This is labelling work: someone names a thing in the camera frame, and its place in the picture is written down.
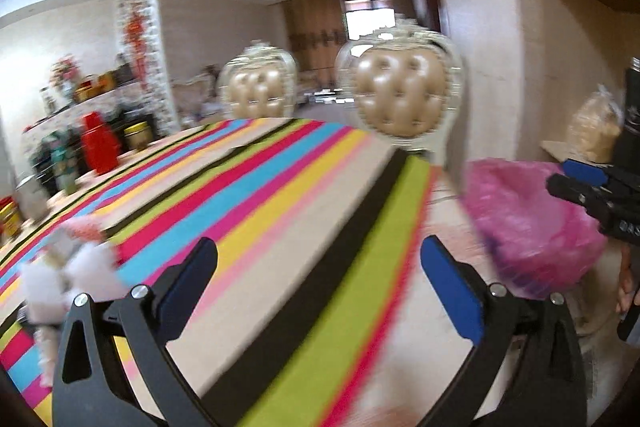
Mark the vase with pink flowers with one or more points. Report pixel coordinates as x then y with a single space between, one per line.
64 74

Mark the dark handbag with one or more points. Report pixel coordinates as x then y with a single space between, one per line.
124 69

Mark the pink plastic bag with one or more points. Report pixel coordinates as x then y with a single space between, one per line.
525 227

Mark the pink foam fruit net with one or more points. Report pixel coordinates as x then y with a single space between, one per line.
85 229

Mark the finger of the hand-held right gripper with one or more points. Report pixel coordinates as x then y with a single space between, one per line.
575 194
585 172

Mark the floral lace cloth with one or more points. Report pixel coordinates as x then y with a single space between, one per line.
75 112

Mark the white plastic bag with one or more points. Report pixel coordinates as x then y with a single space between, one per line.
90 269

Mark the cream ornate sofa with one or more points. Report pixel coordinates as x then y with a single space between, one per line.
192 94

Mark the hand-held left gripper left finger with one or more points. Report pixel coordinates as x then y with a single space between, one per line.
187 292

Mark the white ceramic jug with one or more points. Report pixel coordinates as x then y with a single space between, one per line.
34 199

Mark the window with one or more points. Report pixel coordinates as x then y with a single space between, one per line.
365 19

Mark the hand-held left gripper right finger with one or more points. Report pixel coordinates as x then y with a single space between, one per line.
452 292

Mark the green snack bag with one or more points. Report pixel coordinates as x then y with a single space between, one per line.
64 162

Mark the cream tufted ornate chair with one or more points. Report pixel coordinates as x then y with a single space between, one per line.
400 89
257 94

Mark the large yellow-label jar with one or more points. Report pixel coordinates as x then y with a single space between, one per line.
10 219

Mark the clear bag of beige snacks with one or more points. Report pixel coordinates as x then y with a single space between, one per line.
595 127

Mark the striped colourful tablecloth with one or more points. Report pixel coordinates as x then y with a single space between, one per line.
300 207

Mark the white carved lattice screen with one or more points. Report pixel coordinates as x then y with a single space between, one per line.
152 72

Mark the red thermos jug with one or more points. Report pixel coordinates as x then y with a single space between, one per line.
99 147

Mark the brown curtain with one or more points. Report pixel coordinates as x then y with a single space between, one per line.
312 32

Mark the red hanging decoration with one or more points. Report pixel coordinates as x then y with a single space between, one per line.
136 37

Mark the person's right hand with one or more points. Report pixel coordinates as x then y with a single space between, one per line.
627 282

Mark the small yellow-lid jar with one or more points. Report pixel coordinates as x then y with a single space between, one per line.
136 137

